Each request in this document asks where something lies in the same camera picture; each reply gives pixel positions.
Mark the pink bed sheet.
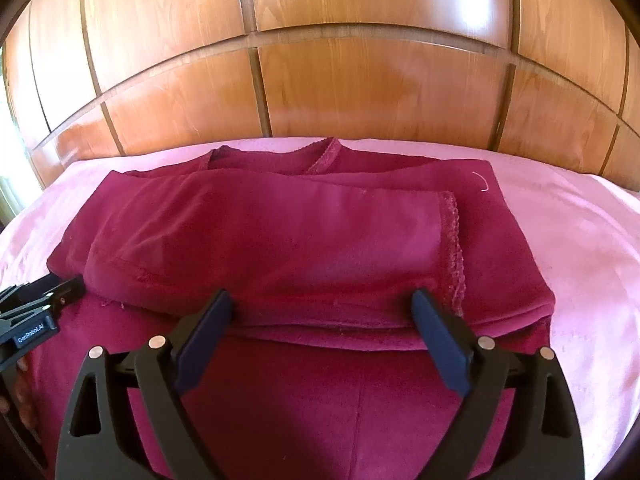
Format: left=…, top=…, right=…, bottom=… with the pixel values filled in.
left=0, top=136, right=640, bottom=466

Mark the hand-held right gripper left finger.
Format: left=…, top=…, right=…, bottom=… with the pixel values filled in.
left=55, top=288, right=235, bottom=480

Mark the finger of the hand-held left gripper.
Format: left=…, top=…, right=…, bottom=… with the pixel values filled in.
left=0, top=273, right=59, bottom=307
left=0, top=274, right=86, bottom=322

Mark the window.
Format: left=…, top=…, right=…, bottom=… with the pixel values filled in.
left=0, top=47, right=15, bottom=228

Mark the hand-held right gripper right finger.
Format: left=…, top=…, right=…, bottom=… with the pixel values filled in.
left=410, top=288, right=586, bottom=480

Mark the person's left hand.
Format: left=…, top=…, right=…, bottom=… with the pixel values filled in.
left=0, top=357, right=39, bottom=429

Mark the wooden wardrobe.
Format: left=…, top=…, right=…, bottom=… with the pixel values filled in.
left=0, top=0, right=640, bottom=192

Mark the maroon velvet garment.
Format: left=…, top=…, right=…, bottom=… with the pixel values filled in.
left=27, top=136, right=557, bottom=480

